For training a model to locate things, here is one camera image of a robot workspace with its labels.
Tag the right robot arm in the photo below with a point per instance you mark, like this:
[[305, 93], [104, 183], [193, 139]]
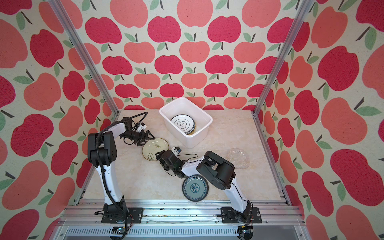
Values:
[[211, 169]]

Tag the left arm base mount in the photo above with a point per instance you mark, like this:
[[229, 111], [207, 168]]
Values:
[[134, 216]]

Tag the left aluminium frame post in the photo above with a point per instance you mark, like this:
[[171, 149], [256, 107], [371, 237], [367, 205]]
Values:
[[68, 26]]

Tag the teal patterned plate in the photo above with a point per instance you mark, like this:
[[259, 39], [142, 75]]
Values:
[[195, 188]]

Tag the beige plate brown rim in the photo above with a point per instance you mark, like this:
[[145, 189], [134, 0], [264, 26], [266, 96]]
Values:
[[154, 146]]

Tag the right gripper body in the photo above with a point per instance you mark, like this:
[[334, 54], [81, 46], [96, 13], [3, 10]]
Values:
[[159, 154]]

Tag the white plate black flower outline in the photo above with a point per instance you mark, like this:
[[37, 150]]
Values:
[[183, 122]]

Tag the aluminium frame post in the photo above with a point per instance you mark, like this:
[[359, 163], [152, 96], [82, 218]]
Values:
[[301, 16], [68, 26]]

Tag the clear glass plate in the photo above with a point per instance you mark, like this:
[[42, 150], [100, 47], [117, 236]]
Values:
[[239, 158]]

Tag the white plastic bin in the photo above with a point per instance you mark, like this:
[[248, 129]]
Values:
[[183, 106]]

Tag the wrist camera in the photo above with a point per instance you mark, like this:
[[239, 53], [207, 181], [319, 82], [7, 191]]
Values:
[[176, 151], [140, 127]]

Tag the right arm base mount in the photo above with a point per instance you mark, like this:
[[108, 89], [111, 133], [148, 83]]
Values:
[[230, 216]]

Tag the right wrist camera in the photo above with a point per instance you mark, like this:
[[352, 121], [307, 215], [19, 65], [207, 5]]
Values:
[[176, 151]]

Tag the right aluminium frame post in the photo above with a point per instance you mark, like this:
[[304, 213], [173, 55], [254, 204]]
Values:
[[301, 16]]

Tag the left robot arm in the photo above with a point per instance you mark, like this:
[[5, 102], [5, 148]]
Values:
[[102, 153]]

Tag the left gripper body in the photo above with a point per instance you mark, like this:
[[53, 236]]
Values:
[[135, 136]]

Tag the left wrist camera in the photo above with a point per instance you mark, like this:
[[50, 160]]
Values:
[[140, 127]]

